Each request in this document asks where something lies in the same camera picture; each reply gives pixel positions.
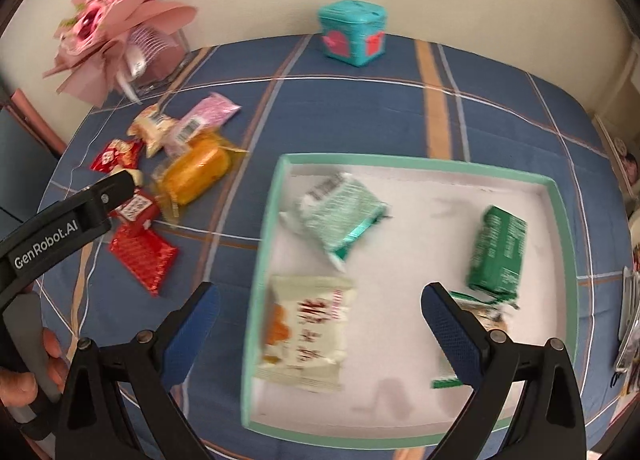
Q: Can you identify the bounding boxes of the person's left hand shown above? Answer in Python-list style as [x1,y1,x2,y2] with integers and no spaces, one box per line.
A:
[0,327,70,411]

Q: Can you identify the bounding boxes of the white and orange snack packet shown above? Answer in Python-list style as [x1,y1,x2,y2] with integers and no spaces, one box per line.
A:
[254,274,359,394]

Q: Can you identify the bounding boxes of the teal cube box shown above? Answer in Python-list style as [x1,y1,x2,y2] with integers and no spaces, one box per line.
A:
[318,0,389,68]

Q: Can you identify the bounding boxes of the teal-rimmed white tray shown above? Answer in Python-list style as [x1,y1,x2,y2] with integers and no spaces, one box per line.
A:
[242,153,579,447]

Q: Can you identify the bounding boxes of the white cake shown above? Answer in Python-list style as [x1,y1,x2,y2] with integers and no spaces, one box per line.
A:
[111,166,162,231]

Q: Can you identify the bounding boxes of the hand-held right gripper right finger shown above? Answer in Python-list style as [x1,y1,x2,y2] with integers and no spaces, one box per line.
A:
[421,283,588,460]

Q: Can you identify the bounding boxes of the shiny red snack packet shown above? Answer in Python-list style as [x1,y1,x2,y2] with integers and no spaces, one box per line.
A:
[108,226,180,297]

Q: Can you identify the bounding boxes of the pink snack packet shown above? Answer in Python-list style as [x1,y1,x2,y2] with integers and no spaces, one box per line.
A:
[165,93,242,156]

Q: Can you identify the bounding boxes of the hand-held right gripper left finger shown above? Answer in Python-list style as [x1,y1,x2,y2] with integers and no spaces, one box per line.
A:
[52,281,221,460]

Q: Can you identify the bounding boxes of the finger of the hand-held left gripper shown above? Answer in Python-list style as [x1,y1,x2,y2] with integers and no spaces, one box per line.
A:
[82,173,137,221]

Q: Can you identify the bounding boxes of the clear vase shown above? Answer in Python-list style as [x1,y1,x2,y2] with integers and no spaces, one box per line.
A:
[119,28,192,97]

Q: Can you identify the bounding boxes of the green and white snack packet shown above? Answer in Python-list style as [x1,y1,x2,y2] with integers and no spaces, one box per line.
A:
[279,171,394,272]

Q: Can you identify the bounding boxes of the green-edged clear snack packet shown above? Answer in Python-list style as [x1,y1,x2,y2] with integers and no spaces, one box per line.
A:
[431,290,519,390]

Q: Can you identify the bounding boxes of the beige snack packet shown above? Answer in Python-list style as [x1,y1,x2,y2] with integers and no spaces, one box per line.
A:
[127,105,179,159]

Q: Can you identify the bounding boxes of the blue plaid tablecloth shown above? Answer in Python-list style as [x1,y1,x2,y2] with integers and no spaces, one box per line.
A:
[37,33,633,460]

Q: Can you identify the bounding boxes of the dark green snack packet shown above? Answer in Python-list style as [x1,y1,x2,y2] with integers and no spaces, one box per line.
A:
[466,205,529,309]

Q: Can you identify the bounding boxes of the orange cake packet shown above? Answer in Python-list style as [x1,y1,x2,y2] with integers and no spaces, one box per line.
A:
[150,133,249,219]

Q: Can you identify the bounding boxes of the red candy wrapper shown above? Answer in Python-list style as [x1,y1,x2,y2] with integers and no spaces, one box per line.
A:
[90,139,143,175]

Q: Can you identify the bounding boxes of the pink flower bouquet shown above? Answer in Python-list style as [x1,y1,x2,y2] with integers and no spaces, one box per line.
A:
[42,0,199,107]

